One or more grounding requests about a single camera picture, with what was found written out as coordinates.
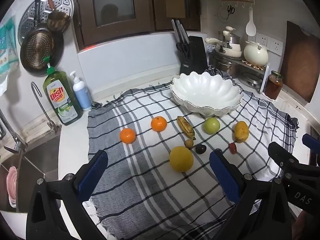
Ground large steel pot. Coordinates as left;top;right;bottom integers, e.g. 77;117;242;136
209;52;244;79

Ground white scalloped bowl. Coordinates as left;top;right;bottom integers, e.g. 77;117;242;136
169;71;243;117

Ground wooden cutting board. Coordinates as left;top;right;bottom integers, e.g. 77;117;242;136
279;21;320;103

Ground black knife block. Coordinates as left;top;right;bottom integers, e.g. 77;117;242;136
179;36;209;75

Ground steel lid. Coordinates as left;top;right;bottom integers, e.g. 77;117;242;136
241;72;264;89

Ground white rice spoon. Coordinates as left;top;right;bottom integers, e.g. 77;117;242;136
245;6;257;37

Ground large yellow citrus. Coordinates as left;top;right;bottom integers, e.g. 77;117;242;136
169;146;194;172

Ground brown wooden window frame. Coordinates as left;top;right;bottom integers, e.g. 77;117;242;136
70;0;202;53

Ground white pump bottle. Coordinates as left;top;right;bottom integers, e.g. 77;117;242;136
69;70;92;111

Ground curved thin steel faucet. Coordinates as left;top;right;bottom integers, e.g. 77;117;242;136
31;82;62;133

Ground steel pot with cream handle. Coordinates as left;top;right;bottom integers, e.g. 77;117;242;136
219;26;240;49

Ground steel sink faucet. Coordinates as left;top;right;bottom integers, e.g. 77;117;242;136
0;109;28;155

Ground cream ceramic pot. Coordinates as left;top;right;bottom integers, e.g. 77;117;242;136
244;41;269;67

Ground perforated steel steamer tray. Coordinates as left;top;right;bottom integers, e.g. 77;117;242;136
17;0;75;47

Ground printed plastic package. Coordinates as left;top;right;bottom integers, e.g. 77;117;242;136
0;17;19;95

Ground orange tangerine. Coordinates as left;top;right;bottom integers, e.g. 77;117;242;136
120;128;136;144
151;116;168;132

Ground steel sink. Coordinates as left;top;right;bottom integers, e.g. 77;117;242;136
0;130;62;213

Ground wooden trivet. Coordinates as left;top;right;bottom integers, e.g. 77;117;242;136
244;60;266;68

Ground green dish soap bottle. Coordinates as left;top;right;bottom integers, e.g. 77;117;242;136
42;57;84;126

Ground white wall outlet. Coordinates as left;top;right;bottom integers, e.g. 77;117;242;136
255;32;268;47
269;37;284;55

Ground hanging frying pan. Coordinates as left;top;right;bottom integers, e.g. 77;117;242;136
20;0;55;70

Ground spotted yellow banana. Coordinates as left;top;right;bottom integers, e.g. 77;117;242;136
177;116;196;140

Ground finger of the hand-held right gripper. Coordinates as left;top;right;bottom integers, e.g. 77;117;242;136
267;142;318;180
302;133;320;157

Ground black white checked cloth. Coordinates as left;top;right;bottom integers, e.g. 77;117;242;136
86;69;299;240

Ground white kitchen rack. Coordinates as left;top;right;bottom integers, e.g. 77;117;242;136
207;51;272;94

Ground steel handled knife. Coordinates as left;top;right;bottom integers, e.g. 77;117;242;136
171;19;183;43
176;20;190;44

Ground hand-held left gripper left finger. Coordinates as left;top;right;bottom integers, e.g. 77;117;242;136
26;150;108;240

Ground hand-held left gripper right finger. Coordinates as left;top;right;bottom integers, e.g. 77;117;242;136
209;150;292;240

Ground cream saucepan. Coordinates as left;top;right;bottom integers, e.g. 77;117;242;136
205;37;242;58

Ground green apple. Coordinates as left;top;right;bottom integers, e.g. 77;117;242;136
202;117;221;134

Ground yellow mango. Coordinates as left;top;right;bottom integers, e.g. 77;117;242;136
234;121;249;143

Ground black kitchen scissors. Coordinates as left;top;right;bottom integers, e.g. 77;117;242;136
176;41;190;58

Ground glass jar of sauce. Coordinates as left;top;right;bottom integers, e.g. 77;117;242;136
264;70;284;100

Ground brass pot with wooden handle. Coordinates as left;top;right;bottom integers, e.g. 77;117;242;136
46;0;72;32

